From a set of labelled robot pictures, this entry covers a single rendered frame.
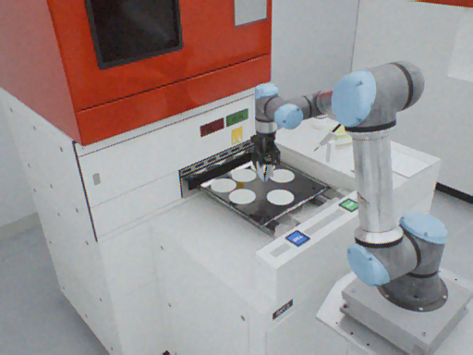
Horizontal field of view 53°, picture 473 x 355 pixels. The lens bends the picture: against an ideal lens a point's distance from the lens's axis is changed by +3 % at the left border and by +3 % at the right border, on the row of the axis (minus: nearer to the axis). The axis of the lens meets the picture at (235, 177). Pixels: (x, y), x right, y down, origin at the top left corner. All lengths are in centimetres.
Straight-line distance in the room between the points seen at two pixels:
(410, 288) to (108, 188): 100
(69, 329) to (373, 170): 191
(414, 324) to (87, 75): 112
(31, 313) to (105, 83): 163
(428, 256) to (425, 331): 19
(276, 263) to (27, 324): 168
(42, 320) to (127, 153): 134
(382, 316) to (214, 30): 104
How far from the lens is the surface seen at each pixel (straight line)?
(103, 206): 169
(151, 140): 168
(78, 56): 142
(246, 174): 189
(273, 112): 144
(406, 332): 136
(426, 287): 140
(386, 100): 110
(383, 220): 119
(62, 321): 270
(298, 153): 193
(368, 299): 141
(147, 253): 190
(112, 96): 150
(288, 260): 139
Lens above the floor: 188
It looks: 32 degrees down
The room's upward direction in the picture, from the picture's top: 2 degrees counter-clockwise
